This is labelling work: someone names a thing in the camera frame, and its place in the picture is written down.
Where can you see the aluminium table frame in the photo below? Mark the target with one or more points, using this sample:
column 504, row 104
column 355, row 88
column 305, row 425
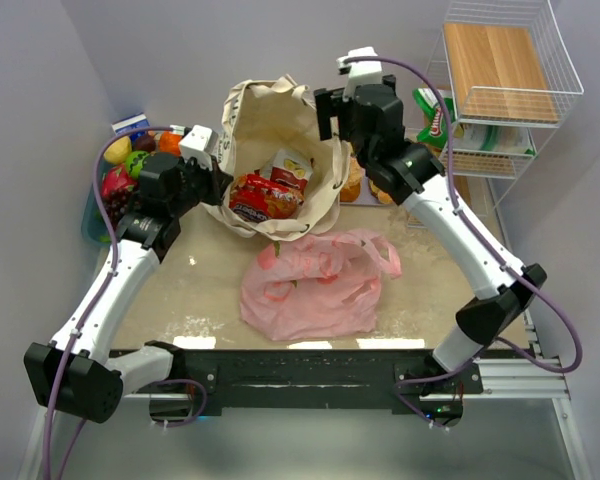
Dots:
column 400, row 336

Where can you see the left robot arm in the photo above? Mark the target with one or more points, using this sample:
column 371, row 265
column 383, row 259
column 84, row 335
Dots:
column 73, row 373

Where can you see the small round bun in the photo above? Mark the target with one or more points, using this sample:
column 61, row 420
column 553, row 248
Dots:
column 381, row 196

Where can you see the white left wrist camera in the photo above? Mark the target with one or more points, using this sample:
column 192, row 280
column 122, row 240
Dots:
column 196, row 145

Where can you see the large red cookie bag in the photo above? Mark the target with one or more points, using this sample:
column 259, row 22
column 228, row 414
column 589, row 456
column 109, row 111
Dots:
column 257, row 199

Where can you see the pink dragon fruit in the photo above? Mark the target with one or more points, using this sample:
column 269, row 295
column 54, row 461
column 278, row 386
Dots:
column 116, row 180

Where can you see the teal fruit bin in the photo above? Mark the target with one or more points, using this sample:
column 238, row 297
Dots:
column 93, row 229

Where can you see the blue white carton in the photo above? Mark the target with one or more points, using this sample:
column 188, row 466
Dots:
column 130, row 123

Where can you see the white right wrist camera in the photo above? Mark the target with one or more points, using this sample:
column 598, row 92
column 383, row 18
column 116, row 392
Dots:
column 359, row 73

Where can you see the green white chips bag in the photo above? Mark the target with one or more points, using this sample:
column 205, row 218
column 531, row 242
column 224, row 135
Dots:
column 435, row 132

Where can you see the clear green-trim package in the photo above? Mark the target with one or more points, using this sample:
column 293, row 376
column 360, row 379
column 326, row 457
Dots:
column 493, row 138

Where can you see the pink plastic grocery bag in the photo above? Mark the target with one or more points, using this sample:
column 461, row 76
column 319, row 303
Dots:
column 319, row 286

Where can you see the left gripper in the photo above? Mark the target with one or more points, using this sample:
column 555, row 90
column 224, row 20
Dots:
column 215, row 181

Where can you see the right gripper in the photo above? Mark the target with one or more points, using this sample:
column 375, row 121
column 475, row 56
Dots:
column 325, row 115

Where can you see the orange fruit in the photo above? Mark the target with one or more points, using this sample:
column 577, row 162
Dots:
column 169, row 143

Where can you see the green fruit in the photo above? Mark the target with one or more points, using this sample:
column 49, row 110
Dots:
column 134, row 163

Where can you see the lavender food tray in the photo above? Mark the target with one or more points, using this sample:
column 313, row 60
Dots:
column 366, row 198

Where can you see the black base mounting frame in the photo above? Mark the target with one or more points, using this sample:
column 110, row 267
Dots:
column 305, row 375

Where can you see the sugared bundt cake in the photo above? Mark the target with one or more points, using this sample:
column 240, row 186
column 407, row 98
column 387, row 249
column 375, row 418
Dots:
column 351, row 189

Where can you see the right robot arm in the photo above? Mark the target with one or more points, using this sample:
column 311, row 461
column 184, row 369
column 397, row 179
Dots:
column 503, row 287

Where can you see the white wire shelf rack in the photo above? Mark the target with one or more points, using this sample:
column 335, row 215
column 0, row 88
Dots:
column 501, row 63

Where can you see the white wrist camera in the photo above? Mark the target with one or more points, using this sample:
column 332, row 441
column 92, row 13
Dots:
column 359, row 73
column 196, row 145

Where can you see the dark plum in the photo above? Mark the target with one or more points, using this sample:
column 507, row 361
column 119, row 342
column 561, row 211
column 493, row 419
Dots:
column 145, row 142

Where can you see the yellow lemon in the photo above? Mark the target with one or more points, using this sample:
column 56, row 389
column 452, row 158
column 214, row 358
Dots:
column 118, row 151

